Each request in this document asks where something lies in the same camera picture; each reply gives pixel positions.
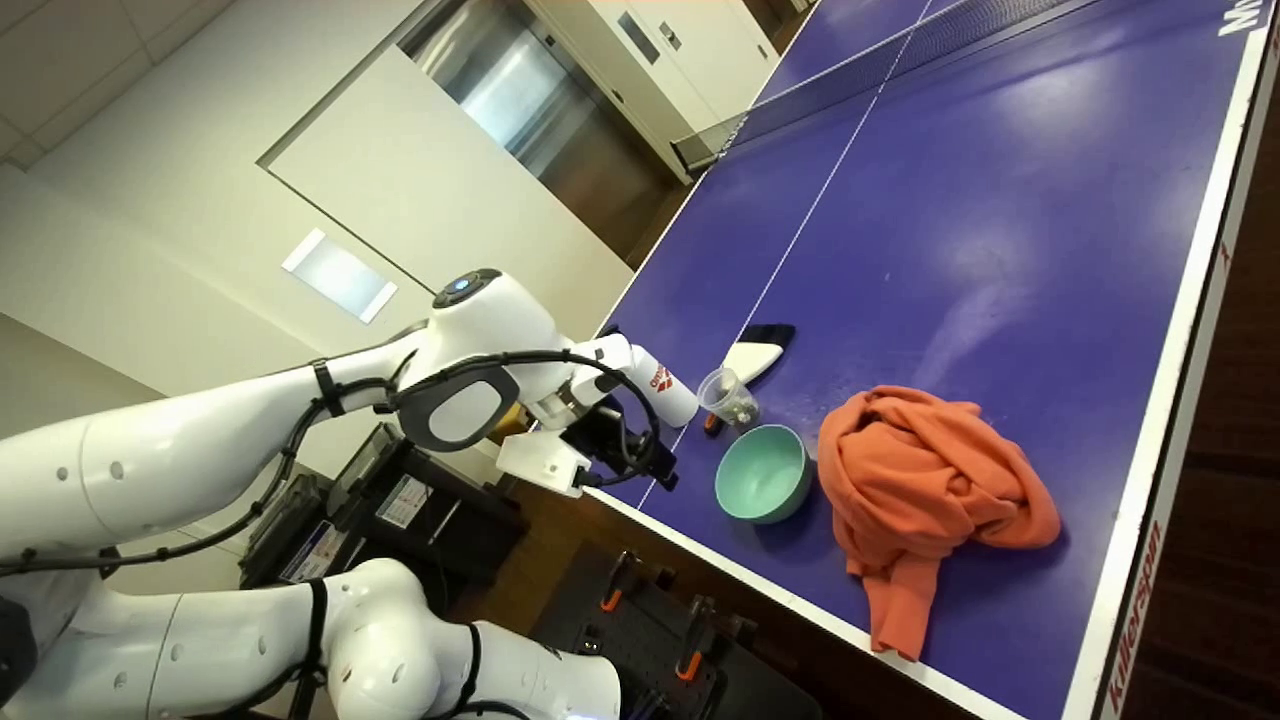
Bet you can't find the orange cloth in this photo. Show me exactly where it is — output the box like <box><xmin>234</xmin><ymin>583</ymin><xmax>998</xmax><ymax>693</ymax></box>
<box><xmin>810</xmin><ymin>384</ymin><xmax>1069</xmax><ymax>663</ymax></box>

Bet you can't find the teal bowl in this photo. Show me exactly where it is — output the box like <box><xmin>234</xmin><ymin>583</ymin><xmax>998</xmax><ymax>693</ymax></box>
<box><xmin>710</xmin><ymin>422</ymin><xmax>816</xmax><ymax>528</ymax></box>

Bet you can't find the white bottle with black lid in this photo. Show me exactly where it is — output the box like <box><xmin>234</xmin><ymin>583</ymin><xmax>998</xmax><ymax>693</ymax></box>
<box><xmin>591</xmin><ymin>332</ymin><xmax>704</xmax><ymax>433</ymax></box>

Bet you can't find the white cabinet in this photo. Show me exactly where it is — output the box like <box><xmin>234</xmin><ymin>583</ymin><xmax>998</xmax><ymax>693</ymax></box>
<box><xmin>520</xmin><ymin>0</ymin><xmax>785</xmax><ymax>152</ymax></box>

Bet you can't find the black equipment cart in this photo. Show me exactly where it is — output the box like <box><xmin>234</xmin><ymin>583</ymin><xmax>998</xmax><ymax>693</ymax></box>
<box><xmin>234</xmin><ymin>422</ymin><xmax>532</xmax><ymax>605</ymax></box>

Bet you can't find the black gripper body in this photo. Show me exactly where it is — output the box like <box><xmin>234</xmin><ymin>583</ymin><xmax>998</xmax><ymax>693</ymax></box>
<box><xmin>564</xmin><ymin>395</ymin><xmax>667</xmax><ymax>487</ymax></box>

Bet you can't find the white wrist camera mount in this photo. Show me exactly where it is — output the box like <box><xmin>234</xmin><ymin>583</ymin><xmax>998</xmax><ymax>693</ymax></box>
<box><xmin>497</xmin><ymin>433</ymin><xmax>597</xmax><ymax>504</ymax></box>

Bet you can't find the table tennis net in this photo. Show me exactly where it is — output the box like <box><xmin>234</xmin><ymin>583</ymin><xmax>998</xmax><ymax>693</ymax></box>
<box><xmin>671</xmin><ymin>0</ymin><xmax>1113</xmax><ymax>175</ymax></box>

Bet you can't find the black orange clamp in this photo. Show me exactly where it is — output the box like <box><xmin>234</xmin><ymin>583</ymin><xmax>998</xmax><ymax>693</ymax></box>
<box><xmin>591</xmin><ymin>553</ymin><xmax>642</xmax><ymax>621</ymax></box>
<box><xmin>667</xmin><ymin>605</ymin><xmax>723</xmax><ymax>689</ymax></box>

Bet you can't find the clear plastic cup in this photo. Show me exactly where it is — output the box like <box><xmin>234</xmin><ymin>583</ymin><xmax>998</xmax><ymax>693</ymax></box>
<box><xmin>697</xmin><ymin>363</ymin><xmax>763</xmax><ymax>429</ymax></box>

